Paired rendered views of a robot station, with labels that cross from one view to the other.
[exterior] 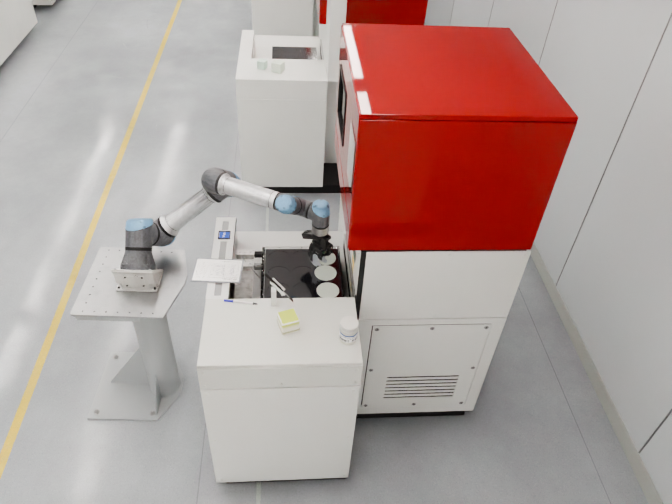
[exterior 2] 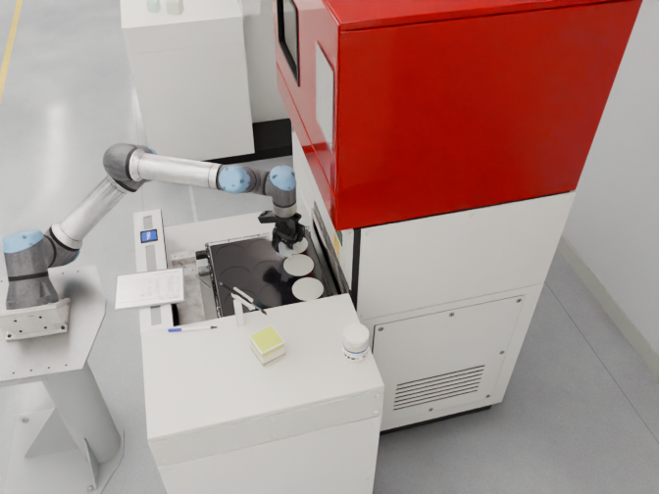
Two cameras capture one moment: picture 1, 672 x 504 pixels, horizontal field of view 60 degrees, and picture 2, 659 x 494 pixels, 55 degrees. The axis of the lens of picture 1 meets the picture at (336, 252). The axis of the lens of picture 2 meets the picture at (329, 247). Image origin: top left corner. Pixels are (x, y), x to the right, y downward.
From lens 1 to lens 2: 0.59 m
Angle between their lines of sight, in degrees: 7
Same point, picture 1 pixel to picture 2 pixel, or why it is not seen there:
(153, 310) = (66, 360)
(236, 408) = (213, 479)
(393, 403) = (405, 414)
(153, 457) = not seen: outside the picture
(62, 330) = not seen: outside the picture
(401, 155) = (403, 80)
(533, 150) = (583, 48)
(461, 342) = (487, 324)
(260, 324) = (228, 356)
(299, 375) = (297, 419)
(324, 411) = (334, 456)
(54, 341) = not seen: outside the picture
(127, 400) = (52, 477)
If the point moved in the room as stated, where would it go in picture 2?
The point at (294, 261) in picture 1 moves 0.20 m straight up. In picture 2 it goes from (253, 256) to (248, 211)
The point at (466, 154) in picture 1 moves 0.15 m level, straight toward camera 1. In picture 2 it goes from (493, 67) to (500, 99)
